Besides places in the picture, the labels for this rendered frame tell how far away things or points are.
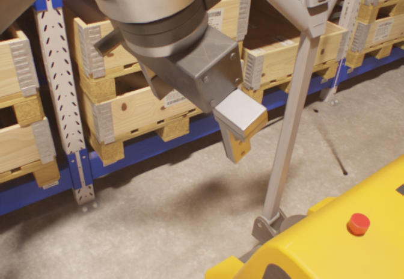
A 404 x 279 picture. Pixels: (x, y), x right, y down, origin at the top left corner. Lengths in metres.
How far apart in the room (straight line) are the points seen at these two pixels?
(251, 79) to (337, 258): 1.46
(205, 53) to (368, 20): 2.52
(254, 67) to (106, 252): 1.19
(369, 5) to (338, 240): 2.13
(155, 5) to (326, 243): 0.62
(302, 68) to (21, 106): 1.01
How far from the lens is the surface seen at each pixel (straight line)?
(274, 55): 2.13
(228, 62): 0.31
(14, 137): 1.58
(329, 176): 2.29
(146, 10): 0.27
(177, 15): 0.28
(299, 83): 1.06
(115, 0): 0.27
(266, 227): 1.41
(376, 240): 0.83
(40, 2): 1.45
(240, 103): 0.33
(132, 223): 1.91
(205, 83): 0.30
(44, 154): 1.66
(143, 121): 1.76
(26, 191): 1.84
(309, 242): 0.78
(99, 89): 1.57
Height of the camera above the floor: 1.48
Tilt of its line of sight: 36 degrees down
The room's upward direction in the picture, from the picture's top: 3 degrees clockwise
